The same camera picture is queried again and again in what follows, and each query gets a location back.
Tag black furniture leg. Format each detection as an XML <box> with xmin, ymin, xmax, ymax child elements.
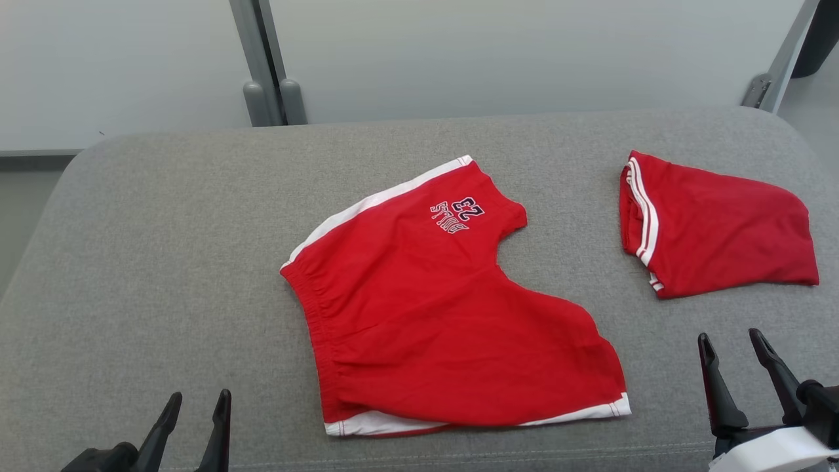
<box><xmin>790</xmin><ymin>0</ymin><xmax>839</xmax><ymax>79</ymax></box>

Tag grey fabric sofa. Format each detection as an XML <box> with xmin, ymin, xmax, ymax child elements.
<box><xmin>0</xmin><ymin>107</ymin><xmax>839</xmax><ymax>472</ymax></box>

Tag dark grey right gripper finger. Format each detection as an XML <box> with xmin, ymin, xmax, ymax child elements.
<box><xmin>697</xmin><ymin>332</ymin><xmax>749</xmax><ymax>437</ymax></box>
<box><xmin>749</xmin><ymin>328</ymin><xmax>807</xmax><ymax>425</ymax></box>

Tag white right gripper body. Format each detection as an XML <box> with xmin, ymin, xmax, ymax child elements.
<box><xmin>708</xmin><ymin>425</ymin><xmax>833</xmax><ymax>472</ymax></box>

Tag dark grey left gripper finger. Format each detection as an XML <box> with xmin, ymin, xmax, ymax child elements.
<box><xmin>197</xmin><ymin>389</ymin><xmax>232</xmax><ymax>472</ymax></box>
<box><xmin>134</xmin><ymin>391</ymin><xmax>183</xmax><ymax>472</ymax></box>

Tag red Bulls 23 shorts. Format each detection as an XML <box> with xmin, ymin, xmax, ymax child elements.
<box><xmin>280</xmin><ymin>155</ymin><xmax>632</xmax><ymax>438</ymax></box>

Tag dark grey wall skirting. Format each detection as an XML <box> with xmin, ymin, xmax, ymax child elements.
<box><xmin>0</xmin><ymin>149</ymin><xmax>83</xmax><ymax>172</ymax></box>

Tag slanted grey metal frame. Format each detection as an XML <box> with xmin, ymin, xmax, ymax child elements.
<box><xmin>741</xmin><ymin>0</ymin><xmax>821</xmax><ymax>115</ymax></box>

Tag red white-trimmed Bulls jersey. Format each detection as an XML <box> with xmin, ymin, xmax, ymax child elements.
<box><xmin>619</xmin><ymin>150</ymin><xmax>820</xmax><ymax>300</ymax></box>

